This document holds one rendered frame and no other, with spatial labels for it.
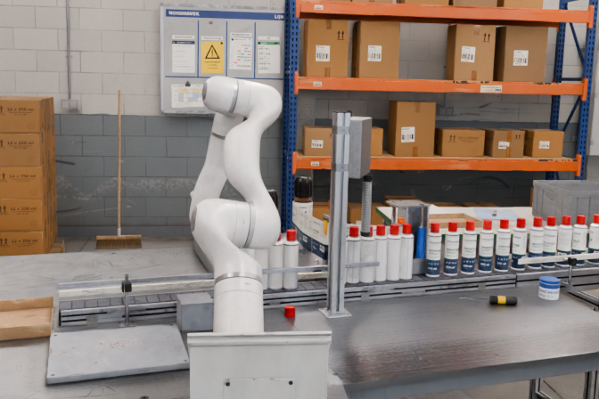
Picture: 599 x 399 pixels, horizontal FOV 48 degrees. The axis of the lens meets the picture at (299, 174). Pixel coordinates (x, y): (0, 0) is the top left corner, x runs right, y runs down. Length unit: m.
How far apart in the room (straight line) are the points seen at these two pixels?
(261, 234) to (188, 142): 5.03
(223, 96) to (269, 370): 0.78
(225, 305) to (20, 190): 4.00
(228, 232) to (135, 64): 5.11
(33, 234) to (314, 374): 4.24
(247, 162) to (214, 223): 0.21
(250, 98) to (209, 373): 0.79
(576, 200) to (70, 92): 4.68
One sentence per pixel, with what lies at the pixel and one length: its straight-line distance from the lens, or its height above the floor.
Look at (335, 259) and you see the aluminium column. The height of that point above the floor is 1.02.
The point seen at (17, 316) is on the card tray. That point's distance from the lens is 2.35.
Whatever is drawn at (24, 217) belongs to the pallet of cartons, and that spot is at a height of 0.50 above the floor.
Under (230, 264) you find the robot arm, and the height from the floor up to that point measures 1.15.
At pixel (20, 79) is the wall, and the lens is 6.94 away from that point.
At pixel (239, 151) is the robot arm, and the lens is 1.81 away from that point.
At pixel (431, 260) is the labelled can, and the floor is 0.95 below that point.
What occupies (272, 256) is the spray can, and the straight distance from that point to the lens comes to 2.31.
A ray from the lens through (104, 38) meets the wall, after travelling 6.78.
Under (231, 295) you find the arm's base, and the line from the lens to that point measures 1.63.
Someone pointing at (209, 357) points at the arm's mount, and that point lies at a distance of 1.48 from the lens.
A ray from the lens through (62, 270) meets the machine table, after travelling 2.84.
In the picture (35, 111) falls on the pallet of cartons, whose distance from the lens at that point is 5.42.
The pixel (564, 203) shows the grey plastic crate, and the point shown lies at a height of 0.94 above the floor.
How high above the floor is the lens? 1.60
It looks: 8 degrees down
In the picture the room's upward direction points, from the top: 1 degrees clockwise
